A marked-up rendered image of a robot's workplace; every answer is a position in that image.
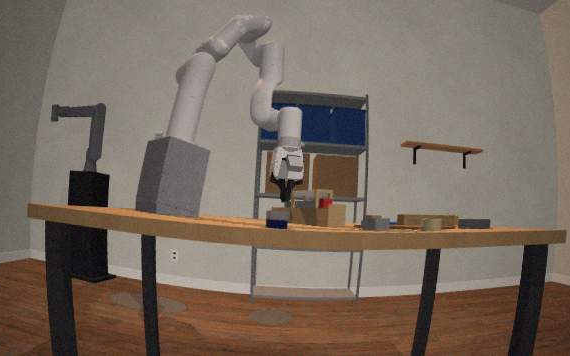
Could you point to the beige cylinder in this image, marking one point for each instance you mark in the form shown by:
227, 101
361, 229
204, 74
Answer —
431, 224

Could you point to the red cube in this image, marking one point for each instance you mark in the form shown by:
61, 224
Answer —
324, 202

